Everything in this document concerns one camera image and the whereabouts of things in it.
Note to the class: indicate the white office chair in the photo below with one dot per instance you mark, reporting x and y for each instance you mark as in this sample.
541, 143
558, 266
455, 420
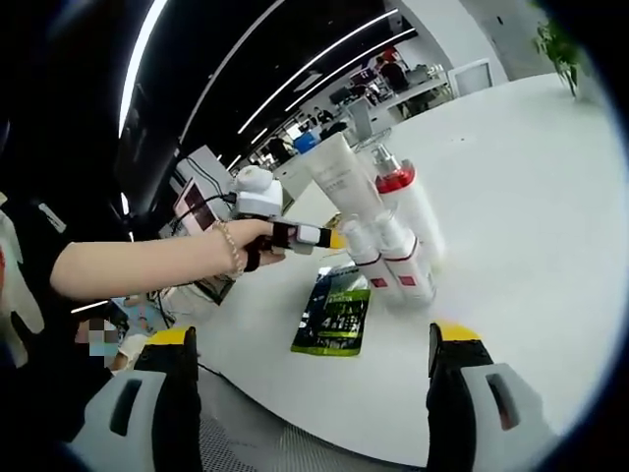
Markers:
474, 76

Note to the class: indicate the white skincare tube grey print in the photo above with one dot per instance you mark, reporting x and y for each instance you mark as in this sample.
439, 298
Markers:
344, 172

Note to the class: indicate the small skincare bottle red label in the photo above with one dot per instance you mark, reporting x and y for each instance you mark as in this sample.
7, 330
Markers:
417, 265
376, 270

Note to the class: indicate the long ceiling light strip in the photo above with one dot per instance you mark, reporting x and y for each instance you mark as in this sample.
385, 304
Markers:
139, 49

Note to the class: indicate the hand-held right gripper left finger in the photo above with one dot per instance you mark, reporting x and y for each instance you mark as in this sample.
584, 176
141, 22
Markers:
177, 393

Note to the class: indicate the dark green skincare sachet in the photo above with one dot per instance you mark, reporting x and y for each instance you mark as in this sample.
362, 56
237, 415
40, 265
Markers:
334, 314

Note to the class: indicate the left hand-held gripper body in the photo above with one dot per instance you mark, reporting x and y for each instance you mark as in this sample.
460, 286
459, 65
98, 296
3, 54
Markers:
258, 199

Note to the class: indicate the open silver laptop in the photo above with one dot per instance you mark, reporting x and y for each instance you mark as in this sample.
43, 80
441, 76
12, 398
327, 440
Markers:
196, 206

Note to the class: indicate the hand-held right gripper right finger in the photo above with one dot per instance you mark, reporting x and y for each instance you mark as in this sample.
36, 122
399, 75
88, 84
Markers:
447, 393

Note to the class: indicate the potted green plant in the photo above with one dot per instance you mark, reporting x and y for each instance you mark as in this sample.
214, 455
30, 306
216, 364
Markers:
560, 49

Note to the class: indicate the white skincare bottle red collar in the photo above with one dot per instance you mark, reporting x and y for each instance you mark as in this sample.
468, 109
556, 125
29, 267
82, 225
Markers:
417, 221

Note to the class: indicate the light grey office chair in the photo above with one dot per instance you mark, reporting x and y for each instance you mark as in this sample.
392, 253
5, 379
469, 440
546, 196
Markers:
360, 118

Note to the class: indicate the person's left hand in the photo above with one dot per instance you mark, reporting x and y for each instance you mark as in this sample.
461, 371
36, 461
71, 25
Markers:
250, 231

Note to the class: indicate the blue box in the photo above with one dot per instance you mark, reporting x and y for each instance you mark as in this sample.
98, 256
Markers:
303, 141

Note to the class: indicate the person's black shirt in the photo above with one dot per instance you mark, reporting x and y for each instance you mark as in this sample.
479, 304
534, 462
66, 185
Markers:
54, 314

